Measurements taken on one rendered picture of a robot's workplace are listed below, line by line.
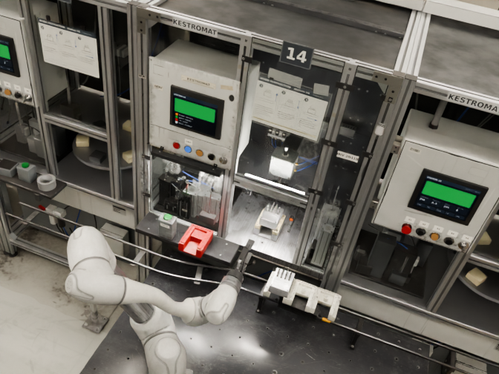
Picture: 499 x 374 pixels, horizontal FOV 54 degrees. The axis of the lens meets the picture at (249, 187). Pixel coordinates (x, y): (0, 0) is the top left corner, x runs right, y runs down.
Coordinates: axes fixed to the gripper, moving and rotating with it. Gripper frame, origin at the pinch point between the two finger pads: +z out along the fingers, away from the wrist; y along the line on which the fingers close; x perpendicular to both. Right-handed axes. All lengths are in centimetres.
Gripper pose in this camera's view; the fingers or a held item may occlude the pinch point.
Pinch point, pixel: (249, 250)
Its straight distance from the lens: 228.9
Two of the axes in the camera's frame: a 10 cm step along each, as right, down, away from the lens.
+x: -9.3, -3.1, 1.9
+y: 1.2, -7.6, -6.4
